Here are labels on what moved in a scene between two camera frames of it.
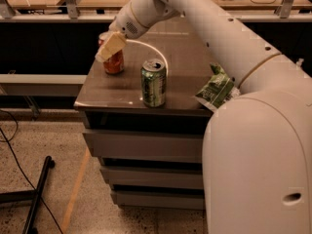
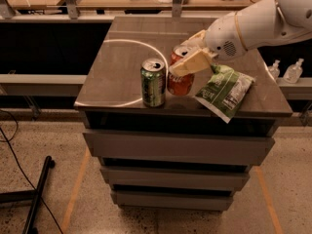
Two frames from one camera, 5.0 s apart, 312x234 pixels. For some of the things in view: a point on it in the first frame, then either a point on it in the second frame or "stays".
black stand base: (30, 195) stays
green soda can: (153, 81) stays
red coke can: (113, 65) -> (180, 85)
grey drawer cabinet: (151, 158) stays
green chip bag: (218, 91) stays
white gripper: (125, 22) -> (221, 38)
